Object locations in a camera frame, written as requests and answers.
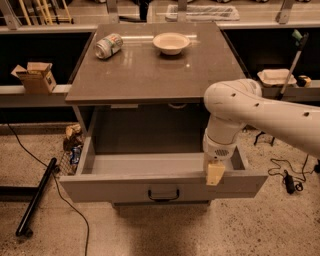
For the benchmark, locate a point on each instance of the yellow wooden sticks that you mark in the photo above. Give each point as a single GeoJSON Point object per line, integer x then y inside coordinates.
{"type": "Point", "coordinates": [45, 12]}

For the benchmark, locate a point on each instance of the white mesh tray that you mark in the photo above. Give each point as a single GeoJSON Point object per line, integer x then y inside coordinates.
{"type": "Point", "coordinates": [196, 13]}

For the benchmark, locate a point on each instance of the open cardboard box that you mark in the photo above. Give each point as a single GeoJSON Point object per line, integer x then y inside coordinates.
{"type": "Point", "coordinates": [37, 77]}

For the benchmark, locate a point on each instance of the yellow tape measure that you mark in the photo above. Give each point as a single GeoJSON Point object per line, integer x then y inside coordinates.
{"type": "Point", "coordinates": [303, 81]}

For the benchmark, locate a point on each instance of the wire basket with trash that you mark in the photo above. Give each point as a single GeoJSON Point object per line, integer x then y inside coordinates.
{"type": "Point", "coordinates": [72, 149]}

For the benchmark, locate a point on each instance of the grey top drawer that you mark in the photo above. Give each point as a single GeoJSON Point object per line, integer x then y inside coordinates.
{"type": "Point", "coordinates": [153, 154]}

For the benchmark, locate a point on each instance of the grey drawer cabinet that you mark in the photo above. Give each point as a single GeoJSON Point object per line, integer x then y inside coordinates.
{"type": "Point", "coordinates": [140, 74]}

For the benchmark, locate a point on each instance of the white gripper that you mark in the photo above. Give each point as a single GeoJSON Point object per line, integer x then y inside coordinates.
{"type": "Point", "coordinates": [216, 152]}

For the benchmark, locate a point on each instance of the white paper bowl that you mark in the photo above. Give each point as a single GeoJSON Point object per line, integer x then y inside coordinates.
{"type": "Point", "coordinates": [171, 43]}

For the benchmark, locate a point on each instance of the black metal table leg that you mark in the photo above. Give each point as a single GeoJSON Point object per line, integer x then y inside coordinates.
{"type": "Point", "coordinates": [31, 195]}

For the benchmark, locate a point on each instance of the grabber reacher tool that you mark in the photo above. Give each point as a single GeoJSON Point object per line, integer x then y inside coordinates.
{"type": "Point", "coordinates": [300, 42]}

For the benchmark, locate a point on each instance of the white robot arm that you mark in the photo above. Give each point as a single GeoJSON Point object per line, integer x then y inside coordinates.
{"type": "Point", "coordinates": [235, 104]}

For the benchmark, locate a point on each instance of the white foam food tray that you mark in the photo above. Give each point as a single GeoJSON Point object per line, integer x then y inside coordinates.
{"type": "Point", "coordinates": [273, 77]}

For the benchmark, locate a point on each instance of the black power adapter with cable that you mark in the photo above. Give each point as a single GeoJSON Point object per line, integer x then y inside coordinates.
{"type": "Point", "coordinates": [293, 180]}

